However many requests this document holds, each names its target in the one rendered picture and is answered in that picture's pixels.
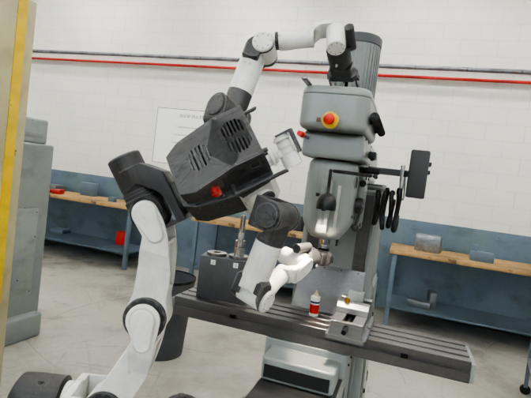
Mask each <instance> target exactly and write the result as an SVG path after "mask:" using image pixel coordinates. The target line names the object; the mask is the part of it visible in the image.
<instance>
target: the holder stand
mask: <svg viewBox="0 0 531 398"><path fill-rule="evenodd" d="M248 257H249V256H248V255H246V254H244V256H243V257H240V256H235V255H234V254H233V253H230V254H227V253H226V252H224V251H220V250H208V251H207V252H205V253H204V254H202V255H201V258H200V265H199V271H198V284H197V291H196V297H198V298H204V299H212V300H218V301H223V302H233V303H238V304H243V305H244V304H245V302H243V301H242V300H240V299H239V298H236V297H235V296H234V295H233V294H232V290H231V287H232V283H233V281H234V279H235V275H236V273H237V272H239V271H242V270H243V269H244V267H245V264H246V263H247V259H248Z"/></svg>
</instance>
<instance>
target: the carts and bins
mask: <svg viewBox="0 0 531 398"><path fill-rule="evenodd" d="M195 282H196V276H194V275H193V274H191V273H188V272H184V271H179V270H175V278H174V283H173V288H172V293H171V295H172V297H173V296H175V295H177V294H180V293H182V292H184V291H187V290H189V289H191V288H192V287H194V284H195ZM187 322H188V317H185V316H182V315H178V314H174V313H172V316H171V318H170V320H169V322H168V323H167V325H166V329H165V332H164V338H163V340H162V343H161V345H160V349H159V351H158V354H157V356H156V359H155V361H156V362H163V361H169V360H172V359H177V358H178V357H179V356H180V355H181V354H182V351H183V343H184V339H185V335H186V327H187ZM529 375H530V378H531V340H530V345H529V354H528V357H527V364H526V370H525V379H524V384H522V385H520V387H519V388H520V392H521V393H522V394H524V395H529V394H530V392H531V391H530V387H529V386H528V384H529Z"/></svg>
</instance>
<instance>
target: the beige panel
mask: <svg viewBox="0 0 531 398"><path fill-rule="evenodd" d="M36 7H37V4H36V3H35V2H33V1H31V0H0V387H1V379H2V363H3V354H4V346H5V338H6V322H7V313H8V305H9V289H10V280H11V272H12V263H13V247H14V239H15V230H16V222H17V206H18V197H19V189H20V180H21V165H22V156H23V147H24V132H25V123H26V114H27V106H28V90H29V81H30V73H31V64H32V49H33V40H34V31H35V23H36Z"/></svg>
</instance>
